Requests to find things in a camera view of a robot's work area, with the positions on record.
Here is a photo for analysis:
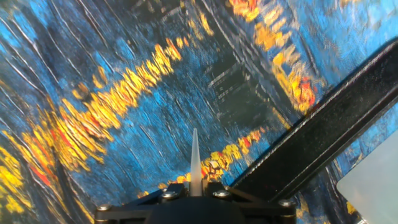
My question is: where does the translucent large pipette tip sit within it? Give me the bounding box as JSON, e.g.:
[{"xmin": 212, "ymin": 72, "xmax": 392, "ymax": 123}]
[{"xmin": 189, "ymin": 128, "xmax": 203, "ymax": 197}]

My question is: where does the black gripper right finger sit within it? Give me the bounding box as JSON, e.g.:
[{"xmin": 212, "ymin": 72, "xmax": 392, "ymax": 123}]
[{"xmin": 203, "ymin": 181, "xmax": 297, "ymax": 223}]

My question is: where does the starry night painting cloth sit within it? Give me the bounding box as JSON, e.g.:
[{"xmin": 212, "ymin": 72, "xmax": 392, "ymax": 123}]
[{"xmin": 0, "ymin": 0, "xmax": 398, "ymax": 224}]

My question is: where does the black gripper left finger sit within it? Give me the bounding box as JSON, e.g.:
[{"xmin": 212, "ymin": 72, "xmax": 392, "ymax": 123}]
[{"xmin": 94, "ymin": 182, "xmax": 188, "ymax": 223}]

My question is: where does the black C-clamp with steel screw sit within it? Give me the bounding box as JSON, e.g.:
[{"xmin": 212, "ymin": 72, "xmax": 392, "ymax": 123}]
[{"xmin": 231, "ymin": 38, "xmax": 398, "ymax": 203}]

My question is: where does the clear box with green rack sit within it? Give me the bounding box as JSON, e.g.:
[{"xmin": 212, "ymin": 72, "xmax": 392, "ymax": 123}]
[{"xmin": 336, "ymin": 128, "xmax": 398, "ymax": 224}]

